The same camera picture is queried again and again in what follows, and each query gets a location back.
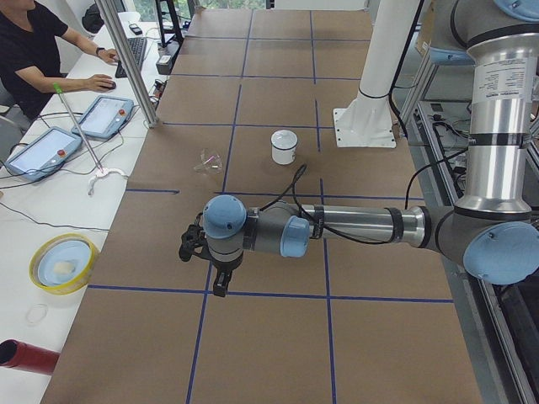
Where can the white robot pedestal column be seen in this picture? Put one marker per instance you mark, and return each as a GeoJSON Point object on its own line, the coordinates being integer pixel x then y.
{"type": "Point", "coordinates": [367, 121]}

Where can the white enamel mug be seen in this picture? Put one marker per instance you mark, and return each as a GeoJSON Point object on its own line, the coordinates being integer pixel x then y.
{"type": "Point", "coordinates": [283, 157]}

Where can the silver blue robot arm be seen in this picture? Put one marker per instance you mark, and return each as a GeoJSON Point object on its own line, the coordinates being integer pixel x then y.
{"type": "Point", "coordinates": [231, 229]}

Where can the clear glass funnel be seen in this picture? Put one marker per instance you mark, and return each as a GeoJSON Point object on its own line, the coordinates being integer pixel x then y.
{"type": "Point", "coordinates": [210, 162]}

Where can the white mug lid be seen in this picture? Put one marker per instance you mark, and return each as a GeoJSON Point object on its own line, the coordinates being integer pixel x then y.
{"type": "Point", "coordinates": [283, 140]}

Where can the aluminium frame post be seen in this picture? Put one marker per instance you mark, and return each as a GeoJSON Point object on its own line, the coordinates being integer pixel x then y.
{"type": "Point", "coordinates": [117, 34]}

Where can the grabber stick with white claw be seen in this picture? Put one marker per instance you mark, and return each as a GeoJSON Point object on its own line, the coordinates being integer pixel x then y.
{"type": "Point", "coordinates": [101, 171]}

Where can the yellow tape roll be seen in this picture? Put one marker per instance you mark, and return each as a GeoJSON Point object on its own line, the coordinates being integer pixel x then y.
{"type": "Point", "coordinates": [73, 285]}

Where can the black handheld device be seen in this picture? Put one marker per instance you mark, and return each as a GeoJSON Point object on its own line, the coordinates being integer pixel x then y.
{"type": "Point", "coordinates": [135, 29]}

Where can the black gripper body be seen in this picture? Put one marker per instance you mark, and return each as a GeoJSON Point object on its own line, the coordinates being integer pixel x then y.
{"type": "Point", "coordinates": [223, 268]}

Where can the grey label printer box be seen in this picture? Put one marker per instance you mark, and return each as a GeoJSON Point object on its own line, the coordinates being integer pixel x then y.
{"type": "Point", "coordinates": [166, 60]}

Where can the person in black shirt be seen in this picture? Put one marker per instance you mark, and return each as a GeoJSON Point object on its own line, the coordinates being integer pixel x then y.
{"type": "Point", "coordinates": [30, 59]}

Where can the blue plate with food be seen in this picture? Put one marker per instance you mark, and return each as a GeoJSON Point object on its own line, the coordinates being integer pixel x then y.
{"type": "Point", "coordinates": [63, 262]}

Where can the near blue teach pendant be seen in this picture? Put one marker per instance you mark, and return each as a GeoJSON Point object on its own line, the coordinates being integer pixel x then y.
{"type": "Point", "coordinates": [45, 155]}

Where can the red cylinder tube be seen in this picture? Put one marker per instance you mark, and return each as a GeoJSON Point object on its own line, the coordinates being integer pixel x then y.
{"type": "Point", "coordinates": [27, 357]}

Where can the far blue teach pendant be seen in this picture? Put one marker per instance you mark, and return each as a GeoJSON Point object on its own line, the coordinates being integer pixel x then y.
{"type": "Point", "coordinates": [105, 117]}

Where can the blue teach pendant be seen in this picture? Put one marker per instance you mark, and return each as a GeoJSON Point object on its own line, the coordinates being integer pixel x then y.
{"type": "Point", "coordinates": [105, 117]}
{"type": "Point", "coordinates": [45, 155]}

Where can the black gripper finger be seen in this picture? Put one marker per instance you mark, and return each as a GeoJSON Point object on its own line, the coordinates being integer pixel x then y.
{"type": "Point", "coordinates": [225, 280]}
{"type": "Point", "coordinates": [218, 285]}

